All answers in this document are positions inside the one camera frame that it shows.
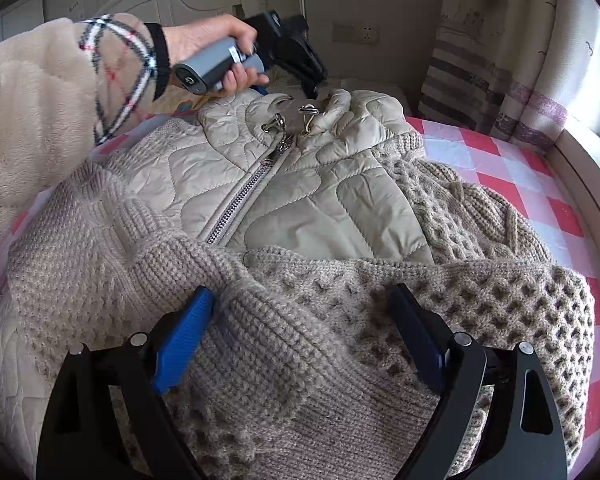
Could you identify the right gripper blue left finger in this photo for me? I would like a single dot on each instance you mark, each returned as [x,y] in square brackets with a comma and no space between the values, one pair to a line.
[153,363]

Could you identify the person's left hand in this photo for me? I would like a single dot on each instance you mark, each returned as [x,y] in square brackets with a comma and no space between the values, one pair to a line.
[186,40]

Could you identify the beige quilted knit-sleeve jacket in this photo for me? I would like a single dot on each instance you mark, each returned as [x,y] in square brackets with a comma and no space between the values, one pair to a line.
[300,231]

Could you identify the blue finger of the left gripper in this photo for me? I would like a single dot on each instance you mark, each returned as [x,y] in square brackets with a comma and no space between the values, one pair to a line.
[260,89]

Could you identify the fleece plaid-cuffed left forearm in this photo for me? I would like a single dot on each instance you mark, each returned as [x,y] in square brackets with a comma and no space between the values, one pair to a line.
[66,87]

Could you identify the wall power socket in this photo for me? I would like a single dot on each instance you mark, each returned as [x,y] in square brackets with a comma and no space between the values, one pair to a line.
[355,33]

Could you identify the red white checkered bed cover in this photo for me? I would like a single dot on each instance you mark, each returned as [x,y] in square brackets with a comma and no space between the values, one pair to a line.
[522,177]

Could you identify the patterned window curtain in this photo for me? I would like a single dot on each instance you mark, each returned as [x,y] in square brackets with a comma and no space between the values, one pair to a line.
[522,71]

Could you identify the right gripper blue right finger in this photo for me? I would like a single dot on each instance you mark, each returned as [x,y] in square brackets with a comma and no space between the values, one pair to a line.
[451,365]

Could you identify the white wardrobe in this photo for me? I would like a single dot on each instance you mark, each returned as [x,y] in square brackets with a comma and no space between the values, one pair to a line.
[21,16]

